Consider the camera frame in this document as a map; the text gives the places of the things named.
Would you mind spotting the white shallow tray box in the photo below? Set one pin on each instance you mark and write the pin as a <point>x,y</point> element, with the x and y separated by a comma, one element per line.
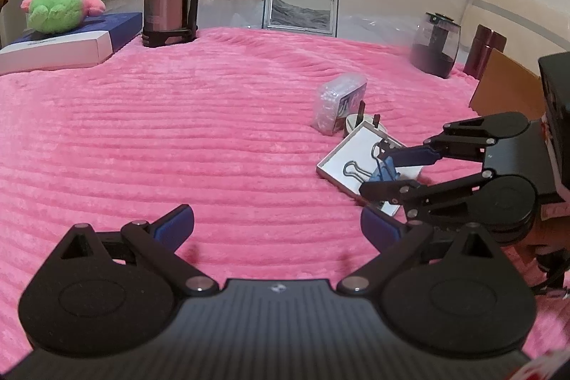
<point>356,148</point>

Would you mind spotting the white power plug adapter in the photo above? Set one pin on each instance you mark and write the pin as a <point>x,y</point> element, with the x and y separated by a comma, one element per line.
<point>354,124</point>

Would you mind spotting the pink ribbed blanket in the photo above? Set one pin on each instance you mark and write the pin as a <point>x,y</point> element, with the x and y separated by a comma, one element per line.
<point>178,130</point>

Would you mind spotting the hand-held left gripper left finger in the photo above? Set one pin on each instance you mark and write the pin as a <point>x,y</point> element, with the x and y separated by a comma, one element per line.
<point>176,225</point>

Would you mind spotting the plastic-wrapped beige headboard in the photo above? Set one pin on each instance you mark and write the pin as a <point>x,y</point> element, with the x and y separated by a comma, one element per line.
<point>525,28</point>

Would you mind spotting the framed grey sand picture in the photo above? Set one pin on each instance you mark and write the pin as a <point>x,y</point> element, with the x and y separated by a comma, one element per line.
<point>303,6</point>

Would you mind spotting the green pink plush toy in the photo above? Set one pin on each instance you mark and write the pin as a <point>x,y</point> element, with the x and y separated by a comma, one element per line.
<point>58,8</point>

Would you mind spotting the blue binder clip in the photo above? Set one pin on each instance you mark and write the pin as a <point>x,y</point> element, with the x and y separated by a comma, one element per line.
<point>385,174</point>

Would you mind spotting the blue white flat box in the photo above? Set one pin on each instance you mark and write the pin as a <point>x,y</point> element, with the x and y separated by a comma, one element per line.
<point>53,50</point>

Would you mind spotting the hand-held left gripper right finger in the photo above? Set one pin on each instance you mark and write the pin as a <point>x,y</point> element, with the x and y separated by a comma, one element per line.
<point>378,229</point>

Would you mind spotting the brown cardboard box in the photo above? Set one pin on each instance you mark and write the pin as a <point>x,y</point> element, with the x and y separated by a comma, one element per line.
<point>503,90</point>

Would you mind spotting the red white printed object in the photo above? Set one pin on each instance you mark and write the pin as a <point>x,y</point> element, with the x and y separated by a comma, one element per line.
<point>547,369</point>

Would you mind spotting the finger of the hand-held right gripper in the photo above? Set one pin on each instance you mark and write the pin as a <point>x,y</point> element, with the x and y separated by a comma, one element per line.
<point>387,191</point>
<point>414,156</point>

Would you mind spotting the metal binder clip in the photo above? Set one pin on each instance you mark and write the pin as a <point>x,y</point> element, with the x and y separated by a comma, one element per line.
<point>361,177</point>

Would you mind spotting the maroon metal canister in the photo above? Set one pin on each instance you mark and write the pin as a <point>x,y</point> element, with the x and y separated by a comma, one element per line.
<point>476,50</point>

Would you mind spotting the glass jar with dark contents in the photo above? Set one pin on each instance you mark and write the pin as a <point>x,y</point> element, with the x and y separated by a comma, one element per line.
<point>432,55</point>

